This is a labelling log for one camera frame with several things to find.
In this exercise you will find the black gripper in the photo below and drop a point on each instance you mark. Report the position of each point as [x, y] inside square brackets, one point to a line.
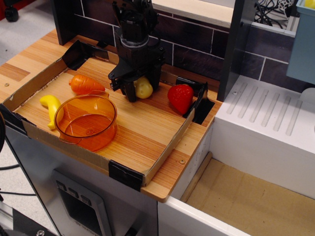
[135, 62]

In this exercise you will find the yellow-green toy potato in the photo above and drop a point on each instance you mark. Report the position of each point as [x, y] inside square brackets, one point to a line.
[143, 88]

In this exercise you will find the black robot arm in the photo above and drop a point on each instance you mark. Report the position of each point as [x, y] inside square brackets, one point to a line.
[137, 20]

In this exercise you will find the orange transparent plastic pot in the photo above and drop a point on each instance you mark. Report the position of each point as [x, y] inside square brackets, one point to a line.
[89, 121]

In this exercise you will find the cardboard fence with black tape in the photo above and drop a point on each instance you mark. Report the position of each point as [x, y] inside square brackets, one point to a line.
[153, 143]

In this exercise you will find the red toy strawberry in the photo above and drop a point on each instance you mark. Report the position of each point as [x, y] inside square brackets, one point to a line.
[181, 96]

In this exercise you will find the orange toy carrot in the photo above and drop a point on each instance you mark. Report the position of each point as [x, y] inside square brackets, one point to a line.
[83, 85]

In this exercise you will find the yellow toy banana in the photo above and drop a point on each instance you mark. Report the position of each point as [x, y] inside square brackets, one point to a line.
[55, 111]

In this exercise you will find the silver toy oven front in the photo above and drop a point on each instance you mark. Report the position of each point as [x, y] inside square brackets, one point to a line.
[79, 200]

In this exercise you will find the white toy sink unit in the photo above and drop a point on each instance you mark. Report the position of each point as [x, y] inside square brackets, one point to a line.
[254, 174]

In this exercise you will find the black caster wheel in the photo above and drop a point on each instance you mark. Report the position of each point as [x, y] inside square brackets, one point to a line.
[11, 14]

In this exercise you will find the dark left back post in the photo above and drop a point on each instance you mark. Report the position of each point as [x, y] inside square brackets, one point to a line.
[65, 13]

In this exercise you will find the dark grey vertical post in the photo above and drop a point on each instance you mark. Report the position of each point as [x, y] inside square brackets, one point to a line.
[243, 16]

